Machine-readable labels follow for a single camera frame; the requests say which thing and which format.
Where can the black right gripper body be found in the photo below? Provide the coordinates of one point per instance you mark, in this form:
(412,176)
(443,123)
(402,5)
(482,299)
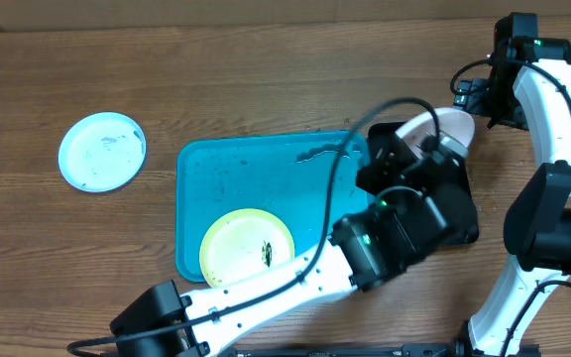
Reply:
(497,101)

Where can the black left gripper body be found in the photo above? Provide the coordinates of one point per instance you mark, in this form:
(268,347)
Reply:
(394,199)

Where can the pink speckled plate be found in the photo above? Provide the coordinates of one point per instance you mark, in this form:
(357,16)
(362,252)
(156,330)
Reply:
(453,122)

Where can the yellow plate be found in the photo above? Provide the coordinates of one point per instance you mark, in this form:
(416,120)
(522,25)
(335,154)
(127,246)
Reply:
(243,243)

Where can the light blue plate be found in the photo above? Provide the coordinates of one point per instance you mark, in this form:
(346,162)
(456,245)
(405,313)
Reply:
(102,152)

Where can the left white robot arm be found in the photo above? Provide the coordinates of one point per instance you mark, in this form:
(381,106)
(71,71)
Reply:
(163,322)

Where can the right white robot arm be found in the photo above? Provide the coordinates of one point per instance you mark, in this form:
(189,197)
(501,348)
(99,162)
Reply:
(529,88)

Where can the black water tray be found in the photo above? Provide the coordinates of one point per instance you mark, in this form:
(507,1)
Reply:
(418,178)

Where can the teal plastic tray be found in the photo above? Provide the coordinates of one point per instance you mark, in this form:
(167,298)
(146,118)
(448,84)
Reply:
(299,178)

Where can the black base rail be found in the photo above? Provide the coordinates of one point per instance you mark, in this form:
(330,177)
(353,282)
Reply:
(365,352)

